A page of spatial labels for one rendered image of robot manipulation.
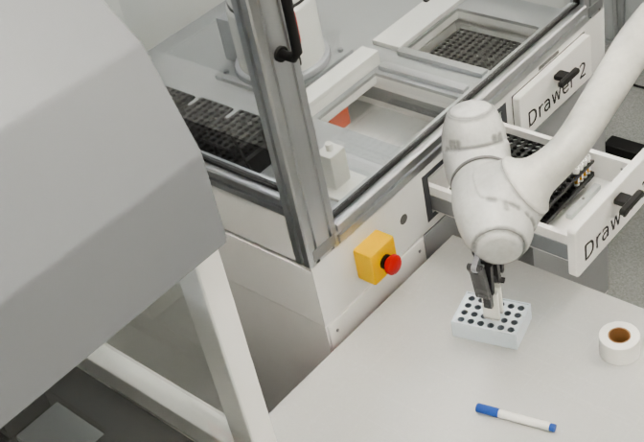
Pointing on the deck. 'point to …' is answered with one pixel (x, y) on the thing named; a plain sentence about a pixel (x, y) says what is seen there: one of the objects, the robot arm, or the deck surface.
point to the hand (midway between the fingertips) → (492, 300)
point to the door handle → (284, 11)
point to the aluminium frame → (272, 220)
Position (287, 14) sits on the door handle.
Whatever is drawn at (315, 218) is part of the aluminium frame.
